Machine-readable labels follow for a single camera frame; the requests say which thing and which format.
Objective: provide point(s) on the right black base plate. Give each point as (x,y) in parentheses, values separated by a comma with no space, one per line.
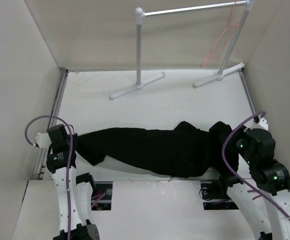
(214,198)

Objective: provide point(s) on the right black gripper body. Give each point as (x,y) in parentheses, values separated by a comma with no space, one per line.
(241,142)

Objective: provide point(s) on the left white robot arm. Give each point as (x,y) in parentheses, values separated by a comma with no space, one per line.
(74,192)

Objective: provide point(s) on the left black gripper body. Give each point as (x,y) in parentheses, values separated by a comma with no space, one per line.
(75,138)

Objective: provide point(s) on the black trousers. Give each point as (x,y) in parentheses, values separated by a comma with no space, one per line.
(183,152)

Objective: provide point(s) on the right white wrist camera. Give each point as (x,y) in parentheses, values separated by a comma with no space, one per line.
(260,123)

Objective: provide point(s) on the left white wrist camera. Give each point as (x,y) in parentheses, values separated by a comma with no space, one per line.
(42,140)

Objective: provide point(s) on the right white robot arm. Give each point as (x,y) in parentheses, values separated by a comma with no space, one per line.
(265,205)

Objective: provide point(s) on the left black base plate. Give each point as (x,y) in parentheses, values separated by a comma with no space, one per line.
(101,199)

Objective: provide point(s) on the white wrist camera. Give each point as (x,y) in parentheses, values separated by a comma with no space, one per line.
(260,123)
(42,140)

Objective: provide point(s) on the pink wire hanger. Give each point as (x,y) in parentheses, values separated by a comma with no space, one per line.
(222,38)

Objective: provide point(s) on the white clothes rack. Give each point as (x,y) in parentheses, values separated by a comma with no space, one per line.
(219,75)

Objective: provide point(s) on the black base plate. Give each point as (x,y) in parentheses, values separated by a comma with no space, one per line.
(214,198)
(101,199)

